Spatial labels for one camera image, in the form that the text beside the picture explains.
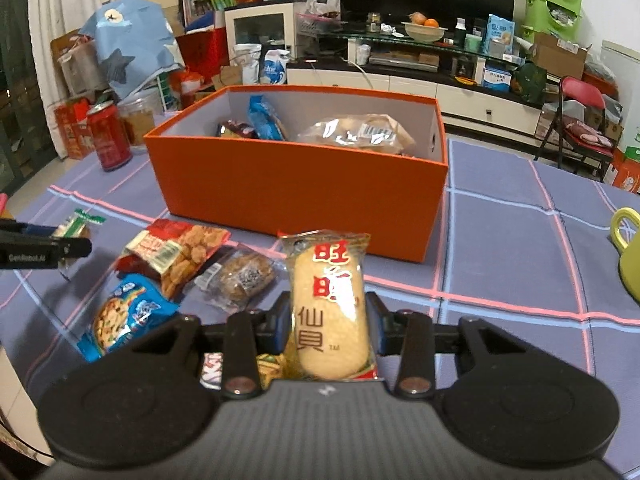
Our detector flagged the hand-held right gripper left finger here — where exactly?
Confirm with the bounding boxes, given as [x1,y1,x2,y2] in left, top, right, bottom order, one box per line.
[125,303,294,401]

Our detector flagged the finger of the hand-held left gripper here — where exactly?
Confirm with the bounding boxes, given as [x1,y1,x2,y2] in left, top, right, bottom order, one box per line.
[0,219,58,237]
[0,236,93,270]

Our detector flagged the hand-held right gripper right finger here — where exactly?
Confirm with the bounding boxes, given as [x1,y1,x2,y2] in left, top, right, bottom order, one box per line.
[365,292,545,401]

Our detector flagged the green and white small packet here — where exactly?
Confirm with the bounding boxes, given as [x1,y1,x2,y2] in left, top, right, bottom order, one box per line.
[51,208,107,239]

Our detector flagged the rice cracker packet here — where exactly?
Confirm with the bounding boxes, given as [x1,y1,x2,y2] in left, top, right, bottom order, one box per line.
[277,231,378,382]

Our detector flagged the orange cardboard box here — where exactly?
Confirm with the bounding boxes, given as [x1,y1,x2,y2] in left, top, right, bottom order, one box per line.
[143,85,449,264]

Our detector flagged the clear bag of red dates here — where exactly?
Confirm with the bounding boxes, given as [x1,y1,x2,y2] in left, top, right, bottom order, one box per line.
[216,119,260,139]

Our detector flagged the clear bag of pale snacks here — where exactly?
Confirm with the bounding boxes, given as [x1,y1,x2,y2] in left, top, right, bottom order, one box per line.
[297,114,417,156]

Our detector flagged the yellow crinkle snack packet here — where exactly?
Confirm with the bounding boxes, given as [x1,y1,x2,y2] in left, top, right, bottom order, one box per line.
[256,352,301,391]

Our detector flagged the clear brown cake packet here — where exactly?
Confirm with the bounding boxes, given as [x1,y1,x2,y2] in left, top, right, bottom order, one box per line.
[192,249,281,311]

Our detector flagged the red and white candy packet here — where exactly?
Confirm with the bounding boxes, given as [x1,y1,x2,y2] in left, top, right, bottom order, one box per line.
[200,352,223,391]

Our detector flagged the blue peanut snack packet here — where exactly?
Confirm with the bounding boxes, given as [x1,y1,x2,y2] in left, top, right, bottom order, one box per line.
[77,275,180,363]

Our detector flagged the red and white carton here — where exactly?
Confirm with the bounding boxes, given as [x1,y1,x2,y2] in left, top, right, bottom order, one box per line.
[54,97,96,160]

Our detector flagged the red soda can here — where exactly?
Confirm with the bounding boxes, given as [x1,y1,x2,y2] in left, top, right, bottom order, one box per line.
[86,100,133,172]

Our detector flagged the red fried snack packet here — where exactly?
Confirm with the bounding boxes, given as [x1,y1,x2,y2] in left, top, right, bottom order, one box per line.
[116,219,232,301]

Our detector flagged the glass jar with cork label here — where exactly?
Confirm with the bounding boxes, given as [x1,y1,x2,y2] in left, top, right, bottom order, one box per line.
[117,91,160,148]

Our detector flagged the blue star print cloth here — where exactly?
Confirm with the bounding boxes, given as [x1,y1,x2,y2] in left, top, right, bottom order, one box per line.
[79,0,183,101]

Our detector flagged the white low television stand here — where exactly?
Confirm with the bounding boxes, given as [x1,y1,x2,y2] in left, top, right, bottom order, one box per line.
[286,30,546,136]

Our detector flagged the large red box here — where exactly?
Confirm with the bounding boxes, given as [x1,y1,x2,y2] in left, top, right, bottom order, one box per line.
[175,27,228,83]

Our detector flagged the blue and white plastic bag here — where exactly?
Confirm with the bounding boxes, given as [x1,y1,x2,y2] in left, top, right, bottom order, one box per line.
[261,49,290,85]

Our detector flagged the yellow-green mug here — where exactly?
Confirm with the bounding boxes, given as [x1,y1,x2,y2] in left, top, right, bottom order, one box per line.
[610,207,640,306]

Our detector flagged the blue and white box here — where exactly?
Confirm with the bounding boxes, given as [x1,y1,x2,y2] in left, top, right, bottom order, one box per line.
[482,66,513,93]

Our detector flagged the dark green bag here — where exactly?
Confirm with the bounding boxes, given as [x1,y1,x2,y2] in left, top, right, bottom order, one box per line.
[510,62,548,106]

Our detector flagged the orange gift bag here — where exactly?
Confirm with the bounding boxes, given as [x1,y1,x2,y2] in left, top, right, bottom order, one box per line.
[603,147,640,193]

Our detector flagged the white glass door cabinet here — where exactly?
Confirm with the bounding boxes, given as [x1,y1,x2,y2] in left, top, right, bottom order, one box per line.
[224,2,296,68]

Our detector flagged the cream fruit bowl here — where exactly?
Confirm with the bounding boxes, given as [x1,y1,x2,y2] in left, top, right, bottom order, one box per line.
[403,21,446,43]

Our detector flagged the red folding chair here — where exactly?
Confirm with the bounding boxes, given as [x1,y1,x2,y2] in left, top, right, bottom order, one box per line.
[532,76,616,181]

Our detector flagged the tall blue packet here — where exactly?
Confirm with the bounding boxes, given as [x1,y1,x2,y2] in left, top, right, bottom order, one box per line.
[486,14,516,56]

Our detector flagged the open brown cardboard box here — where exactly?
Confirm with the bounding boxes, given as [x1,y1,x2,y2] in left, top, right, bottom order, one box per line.
[532,32,588,80]

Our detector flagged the white chest freezer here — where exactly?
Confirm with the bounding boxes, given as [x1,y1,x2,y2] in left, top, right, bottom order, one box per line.
[600,40,640,111]

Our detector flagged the green stacking bins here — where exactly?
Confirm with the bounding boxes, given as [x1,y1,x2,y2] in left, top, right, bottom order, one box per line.
[522,0,585,43]

